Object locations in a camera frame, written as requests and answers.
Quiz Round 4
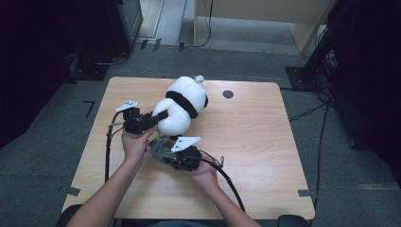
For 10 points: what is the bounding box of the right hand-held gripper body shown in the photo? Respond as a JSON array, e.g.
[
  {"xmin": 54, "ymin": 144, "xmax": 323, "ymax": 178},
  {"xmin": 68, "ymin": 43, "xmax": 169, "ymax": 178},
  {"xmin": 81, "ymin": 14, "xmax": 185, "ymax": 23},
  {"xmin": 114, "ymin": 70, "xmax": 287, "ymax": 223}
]
[{"xmin": 163, "ymin": 136, "xmax": 203, "ymax": 173}]

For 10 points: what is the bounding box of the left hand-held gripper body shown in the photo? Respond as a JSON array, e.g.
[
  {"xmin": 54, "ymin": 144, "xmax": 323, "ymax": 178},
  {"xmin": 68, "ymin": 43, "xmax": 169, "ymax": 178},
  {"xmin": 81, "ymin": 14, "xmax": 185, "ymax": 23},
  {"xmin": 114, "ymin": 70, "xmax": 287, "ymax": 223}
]
[{"xmin": 114, "ymin": 99, "xmax": 153, "ymax": 135}]

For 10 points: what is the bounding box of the grey sock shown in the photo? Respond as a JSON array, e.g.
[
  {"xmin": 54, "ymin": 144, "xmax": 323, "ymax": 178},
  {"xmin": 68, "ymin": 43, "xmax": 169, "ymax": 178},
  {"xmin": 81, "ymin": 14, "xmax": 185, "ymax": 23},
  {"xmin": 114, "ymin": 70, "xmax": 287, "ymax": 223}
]
[{"xmin": 148, "ymin": 135, "xmax": 178, "ymax": 166}]

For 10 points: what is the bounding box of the panda plush toy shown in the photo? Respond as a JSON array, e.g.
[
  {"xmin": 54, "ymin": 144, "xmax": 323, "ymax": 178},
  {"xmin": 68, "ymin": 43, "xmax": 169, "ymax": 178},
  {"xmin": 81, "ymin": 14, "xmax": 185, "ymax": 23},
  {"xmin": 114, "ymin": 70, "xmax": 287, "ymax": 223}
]
[{"xmin": 151, "ymin": 75, "xmax": 210, "ymax": 140}]

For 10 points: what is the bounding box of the person's left hand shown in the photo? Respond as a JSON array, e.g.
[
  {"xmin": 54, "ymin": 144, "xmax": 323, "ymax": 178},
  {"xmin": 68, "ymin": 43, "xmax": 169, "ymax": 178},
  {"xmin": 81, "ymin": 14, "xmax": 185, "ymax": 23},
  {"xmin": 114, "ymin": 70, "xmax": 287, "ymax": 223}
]
[{"xmin": 120, "ymin": 126, "xmax": 158, "ymax": 164}]

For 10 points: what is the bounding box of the person's right hand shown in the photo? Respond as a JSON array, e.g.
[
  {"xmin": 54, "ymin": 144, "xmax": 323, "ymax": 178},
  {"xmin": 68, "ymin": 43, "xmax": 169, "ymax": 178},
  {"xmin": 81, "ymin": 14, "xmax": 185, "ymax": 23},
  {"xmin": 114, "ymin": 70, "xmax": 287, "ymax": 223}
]
[{"xmin": 184, "ymin": 158, "xmax": 220, "ymax": 191}]

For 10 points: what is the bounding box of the black floor tape corner mark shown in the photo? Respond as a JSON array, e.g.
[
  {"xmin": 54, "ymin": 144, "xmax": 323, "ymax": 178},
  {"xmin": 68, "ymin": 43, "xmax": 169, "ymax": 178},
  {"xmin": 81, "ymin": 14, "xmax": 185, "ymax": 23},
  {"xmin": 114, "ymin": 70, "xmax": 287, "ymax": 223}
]
[{"xmin": 82, "ymin": 99, "xmax": 96, "ymax": 119}]

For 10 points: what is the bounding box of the person's blue-grey shirt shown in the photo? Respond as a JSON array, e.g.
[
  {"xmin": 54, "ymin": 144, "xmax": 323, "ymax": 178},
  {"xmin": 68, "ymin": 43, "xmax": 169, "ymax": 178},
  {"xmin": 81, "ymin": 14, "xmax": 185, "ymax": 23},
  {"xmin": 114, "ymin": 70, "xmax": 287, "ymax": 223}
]
[{"xmin": 147, "ymin": 220, "xmax": 204, "ymax": 227}]

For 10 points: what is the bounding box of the dark curtain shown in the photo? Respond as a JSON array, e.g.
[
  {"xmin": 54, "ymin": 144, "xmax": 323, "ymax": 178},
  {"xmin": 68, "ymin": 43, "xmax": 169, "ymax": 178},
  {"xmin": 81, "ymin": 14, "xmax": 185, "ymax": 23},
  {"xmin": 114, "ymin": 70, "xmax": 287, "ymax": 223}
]
[
  {"xmin": 0, "ymin": 0, "xmax": 75, "ymax": 149},
  {"xmin": 327, "ymin": 0, "xmax": 401, "ymax": 188}
]

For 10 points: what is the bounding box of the light wooden desk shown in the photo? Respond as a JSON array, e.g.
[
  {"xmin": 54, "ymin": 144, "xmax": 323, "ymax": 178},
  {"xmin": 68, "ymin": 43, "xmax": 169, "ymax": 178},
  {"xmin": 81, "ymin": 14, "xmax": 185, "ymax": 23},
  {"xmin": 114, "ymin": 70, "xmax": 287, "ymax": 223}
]
[{"xmin": 193, "ymin": 0, "xmax": 336, "ymax": 55}]

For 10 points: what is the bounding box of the black metal stand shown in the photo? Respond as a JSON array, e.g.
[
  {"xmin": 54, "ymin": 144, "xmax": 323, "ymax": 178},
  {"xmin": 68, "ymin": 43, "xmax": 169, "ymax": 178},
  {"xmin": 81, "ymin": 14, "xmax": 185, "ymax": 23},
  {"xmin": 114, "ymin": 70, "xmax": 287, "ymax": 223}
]
[{"xmin": 285, "ymin": 0, "xmax": 340, "ymax": 93}]

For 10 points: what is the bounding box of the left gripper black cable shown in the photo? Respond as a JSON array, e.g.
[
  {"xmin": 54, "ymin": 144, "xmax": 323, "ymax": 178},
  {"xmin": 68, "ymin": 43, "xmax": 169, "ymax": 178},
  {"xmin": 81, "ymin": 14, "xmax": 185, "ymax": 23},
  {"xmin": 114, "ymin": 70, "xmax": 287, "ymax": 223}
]
[{"xmin": 104, "ymin": 111, "xmax": 125, "ymax": 184}]

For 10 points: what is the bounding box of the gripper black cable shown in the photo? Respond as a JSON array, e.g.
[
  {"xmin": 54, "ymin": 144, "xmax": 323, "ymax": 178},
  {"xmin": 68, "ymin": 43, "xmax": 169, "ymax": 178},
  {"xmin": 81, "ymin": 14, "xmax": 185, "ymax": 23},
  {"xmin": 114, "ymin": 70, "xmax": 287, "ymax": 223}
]
[
  {"xmin": 200, "ymin": 149, "xmax": 248, "ymax": 214},
  {"xmin": 104, "ymin": 111, "xmax": 125, "ymax": 184}
]

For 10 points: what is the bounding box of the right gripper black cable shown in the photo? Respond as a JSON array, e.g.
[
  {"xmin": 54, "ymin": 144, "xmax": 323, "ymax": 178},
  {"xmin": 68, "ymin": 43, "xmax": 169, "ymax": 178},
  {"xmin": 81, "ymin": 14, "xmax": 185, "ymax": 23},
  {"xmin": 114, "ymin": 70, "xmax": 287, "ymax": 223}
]
[{"xmin": 200, "ymin": 149, "xmax": 248, "ymax": 214}]

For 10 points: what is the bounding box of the black stand base plate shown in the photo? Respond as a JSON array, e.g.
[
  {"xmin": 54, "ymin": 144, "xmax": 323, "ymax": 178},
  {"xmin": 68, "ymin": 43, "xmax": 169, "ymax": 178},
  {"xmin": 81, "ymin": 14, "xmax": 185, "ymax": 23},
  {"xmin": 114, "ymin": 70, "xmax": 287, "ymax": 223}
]
[{"xmin": 68, "ymin": 53, "xmax": 110, "ymax": 82}]

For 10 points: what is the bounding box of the hanging black cable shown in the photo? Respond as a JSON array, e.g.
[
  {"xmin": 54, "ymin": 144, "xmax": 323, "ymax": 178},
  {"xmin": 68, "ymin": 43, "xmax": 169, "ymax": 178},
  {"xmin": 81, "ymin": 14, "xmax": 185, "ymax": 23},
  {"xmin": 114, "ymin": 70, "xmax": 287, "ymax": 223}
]
[{"xmin": 188, "ymin": 0, "xmax": 215, "ymax": 49}]

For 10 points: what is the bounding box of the long black floor cable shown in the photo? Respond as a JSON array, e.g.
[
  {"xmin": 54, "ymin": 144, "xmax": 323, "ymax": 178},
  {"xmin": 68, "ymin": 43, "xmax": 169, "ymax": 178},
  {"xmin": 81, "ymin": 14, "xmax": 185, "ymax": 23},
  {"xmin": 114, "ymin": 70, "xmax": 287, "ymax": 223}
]
[{"xmin": 306, "ymin": 100, "xmax": 331, "ymax": 227}]

